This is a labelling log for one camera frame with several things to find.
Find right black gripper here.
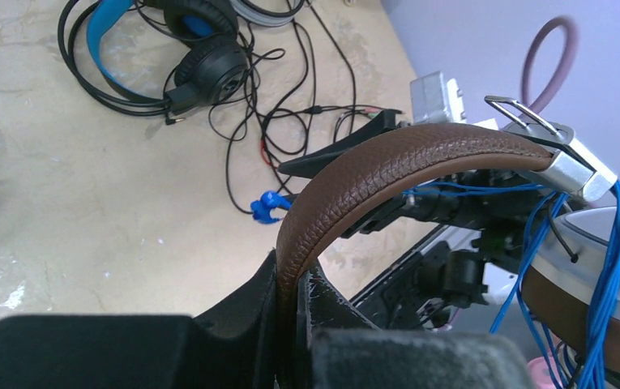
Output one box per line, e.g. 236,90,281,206
277,109,551,269

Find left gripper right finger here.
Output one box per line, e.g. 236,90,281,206
296,265,535,388

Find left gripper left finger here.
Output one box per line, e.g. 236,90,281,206
0,253,276,388

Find brown headphones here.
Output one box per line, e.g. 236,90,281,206
276,96,620,388

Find black blue headphones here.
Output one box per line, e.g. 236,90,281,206
57,1,250,124

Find white black headphones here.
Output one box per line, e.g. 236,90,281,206
229,0,305,28

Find dark brown headphone cable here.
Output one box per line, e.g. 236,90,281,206
137,0,404,216

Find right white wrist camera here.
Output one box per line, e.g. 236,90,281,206
409,71,468,125

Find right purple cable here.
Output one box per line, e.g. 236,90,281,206
520,15,580,117

